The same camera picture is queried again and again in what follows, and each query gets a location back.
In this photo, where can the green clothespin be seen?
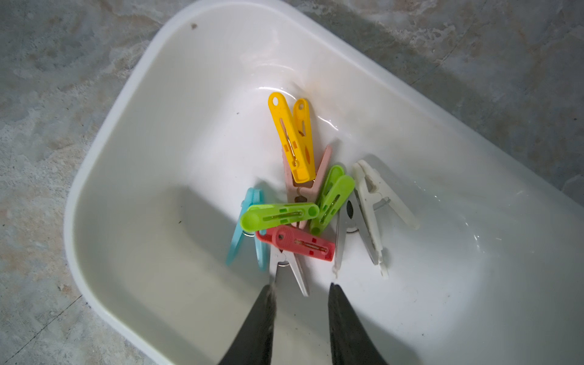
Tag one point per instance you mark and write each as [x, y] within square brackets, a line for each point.
[334, 193]
[272, 216]

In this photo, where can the white plastic storage box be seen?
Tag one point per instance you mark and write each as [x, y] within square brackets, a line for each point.
[252, 151]

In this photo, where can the pink clothespin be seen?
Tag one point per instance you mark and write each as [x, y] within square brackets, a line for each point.
[309, 191]

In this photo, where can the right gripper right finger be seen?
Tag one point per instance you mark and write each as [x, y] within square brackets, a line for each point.
[350, 343]

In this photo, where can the white clothespin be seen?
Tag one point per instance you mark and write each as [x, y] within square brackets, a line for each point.
[372, 190]

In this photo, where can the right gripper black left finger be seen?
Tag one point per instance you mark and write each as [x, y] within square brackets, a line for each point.
[253, 343]

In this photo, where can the teal clothespin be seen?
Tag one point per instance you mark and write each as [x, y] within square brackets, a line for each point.
[248, 225]

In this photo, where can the red clothespin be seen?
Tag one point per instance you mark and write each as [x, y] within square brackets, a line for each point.
[288, 238]

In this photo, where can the yellow clothespin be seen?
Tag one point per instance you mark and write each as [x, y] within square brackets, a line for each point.
[295, 133]

